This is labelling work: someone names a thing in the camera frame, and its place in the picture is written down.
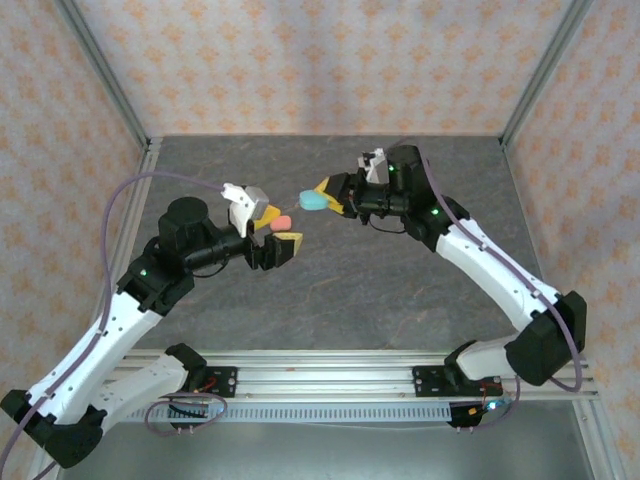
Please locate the pink earbud charging case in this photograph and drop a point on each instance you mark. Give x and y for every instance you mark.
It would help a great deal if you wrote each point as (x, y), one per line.
(281, 223)

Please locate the blue earbud charging case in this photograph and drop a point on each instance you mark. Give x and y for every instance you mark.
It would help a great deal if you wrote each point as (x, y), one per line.
(312, 201)

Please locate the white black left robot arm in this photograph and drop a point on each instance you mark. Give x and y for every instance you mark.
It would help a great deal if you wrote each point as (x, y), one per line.
(95, 350)

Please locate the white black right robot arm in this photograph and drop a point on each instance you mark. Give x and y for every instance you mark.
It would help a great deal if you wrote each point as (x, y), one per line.
(495, 270)

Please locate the grey metal lower panel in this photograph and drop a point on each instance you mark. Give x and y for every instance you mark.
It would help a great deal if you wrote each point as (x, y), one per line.
(325, 455)

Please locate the small circuit board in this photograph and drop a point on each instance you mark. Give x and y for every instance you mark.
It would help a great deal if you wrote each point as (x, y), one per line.
(492, 406)

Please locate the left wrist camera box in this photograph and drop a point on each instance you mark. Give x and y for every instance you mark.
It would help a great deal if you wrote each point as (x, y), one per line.
(240, 205)

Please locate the wide aluminium side rail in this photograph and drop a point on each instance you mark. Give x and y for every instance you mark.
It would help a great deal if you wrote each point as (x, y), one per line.
(147, 165)

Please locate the narrow aluminium side rail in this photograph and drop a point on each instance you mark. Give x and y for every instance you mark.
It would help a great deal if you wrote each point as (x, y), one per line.
(521, 200)

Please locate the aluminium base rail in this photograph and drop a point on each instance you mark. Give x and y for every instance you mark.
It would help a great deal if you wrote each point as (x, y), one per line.
(325, 375)

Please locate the aluminium corner frame post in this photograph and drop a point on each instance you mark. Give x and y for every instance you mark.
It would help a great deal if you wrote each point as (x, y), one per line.
(100, 70)
(545, 70)

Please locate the aluminium frame leg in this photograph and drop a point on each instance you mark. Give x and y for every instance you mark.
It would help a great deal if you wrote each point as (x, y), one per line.
(597, 440)

